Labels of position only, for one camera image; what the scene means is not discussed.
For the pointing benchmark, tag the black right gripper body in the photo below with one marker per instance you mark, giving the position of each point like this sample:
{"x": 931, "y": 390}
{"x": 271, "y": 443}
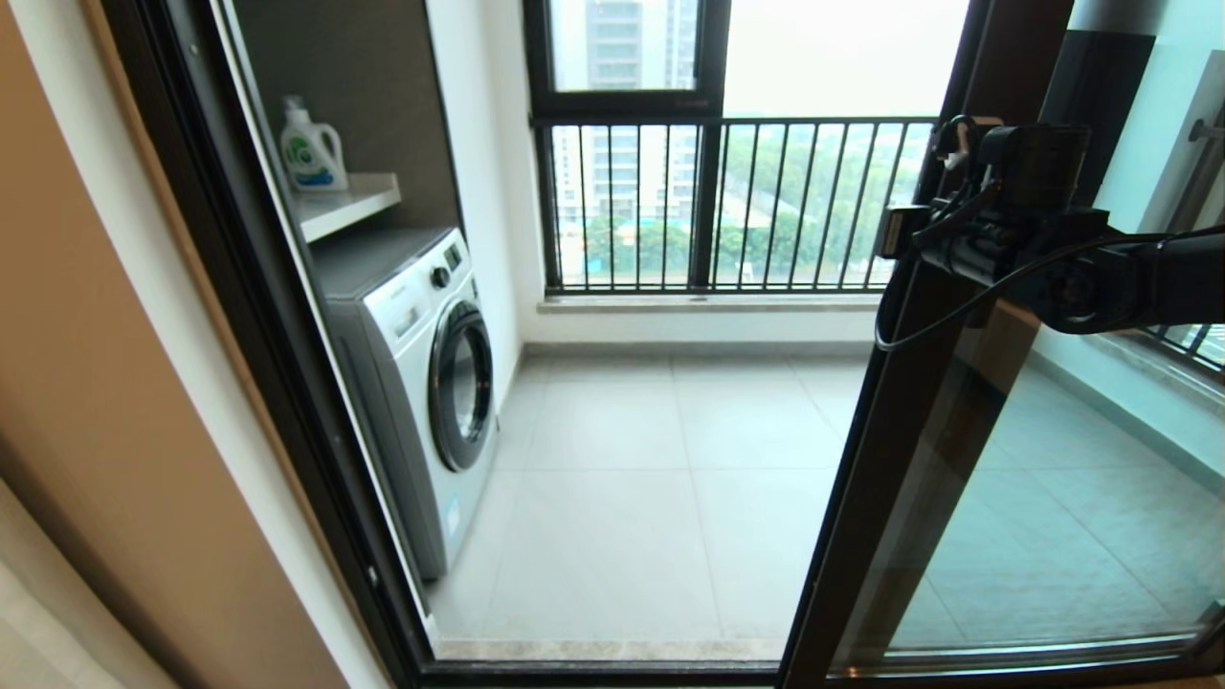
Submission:
{"x": 986, "y": 249}

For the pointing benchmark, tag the dark framed sliding glass door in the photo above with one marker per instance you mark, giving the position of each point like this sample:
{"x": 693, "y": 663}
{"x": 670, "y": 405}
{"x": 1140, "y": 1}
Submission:
{"x": 873, "y": 459}

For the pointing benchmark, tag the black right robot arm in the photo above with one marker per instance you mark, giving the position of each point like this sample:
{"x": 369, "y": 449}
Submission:
{"x": 1187, "y": 268}

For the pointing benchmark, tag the dark framed fixed glass door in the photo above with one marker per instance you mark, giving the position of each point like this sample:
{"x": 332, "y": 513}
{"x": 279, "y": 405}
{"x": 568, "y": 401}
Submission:
{"x": 1101, "y": 86}

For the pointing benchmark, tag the short stone window sill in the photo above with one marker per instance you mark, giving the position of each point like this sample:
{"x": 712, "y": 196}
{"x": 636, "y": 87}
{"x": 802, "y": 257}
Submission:
{"x": 1148, "y": 383}

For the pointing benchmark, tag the black side balcony railing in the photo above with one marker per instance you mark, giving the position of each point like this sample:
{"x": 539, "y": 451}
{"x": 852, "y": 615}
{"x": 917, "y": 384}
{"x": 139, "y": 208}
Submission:
{"x": 1196, "y": 340}

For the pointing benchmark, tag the long stone window sill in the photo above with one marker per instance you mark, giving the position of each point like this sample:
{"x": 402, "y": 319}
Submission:
{"x": 718, "y": 304}

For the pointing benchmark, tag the highrise building outside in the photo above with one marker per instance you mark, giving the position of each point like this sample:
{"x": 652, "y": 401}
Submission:
{"x": 617, "y": 57}

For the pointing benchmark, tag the white front-load washing machine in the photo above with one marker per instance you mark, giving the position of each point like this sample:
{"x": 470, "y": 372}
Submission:
{"x": 412, "y": 383}

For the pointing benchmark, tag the white detergent bottle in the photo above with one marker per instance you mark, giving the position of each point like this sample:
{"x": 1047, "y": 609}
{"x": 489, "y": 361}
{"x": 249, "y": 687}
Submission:
{"x": 311, "y": 163}

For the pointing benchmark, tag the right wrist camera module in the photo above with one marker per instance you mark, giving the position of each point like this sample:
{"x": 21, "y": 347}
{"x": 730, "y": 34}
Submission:
{"x": 1038, "y": 163}

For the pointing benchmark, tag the grey metal wall rod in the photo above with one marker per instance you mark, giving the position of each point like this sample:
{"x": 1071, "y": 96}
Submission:
{"x": 1208, "y": 131}

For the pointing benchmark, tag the black window frame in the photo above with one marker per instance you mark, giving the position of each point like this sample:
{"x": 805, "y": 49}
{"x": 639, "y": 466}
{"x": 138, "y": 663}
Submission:
{"x": 706, "y": 57}

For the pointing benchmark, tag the white wall shelf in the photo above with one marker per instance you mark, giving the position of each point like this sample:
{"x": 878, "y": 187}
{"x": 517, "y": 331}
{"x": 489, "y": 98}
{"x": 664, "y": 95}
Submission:
{"x": 349, "y": 203}

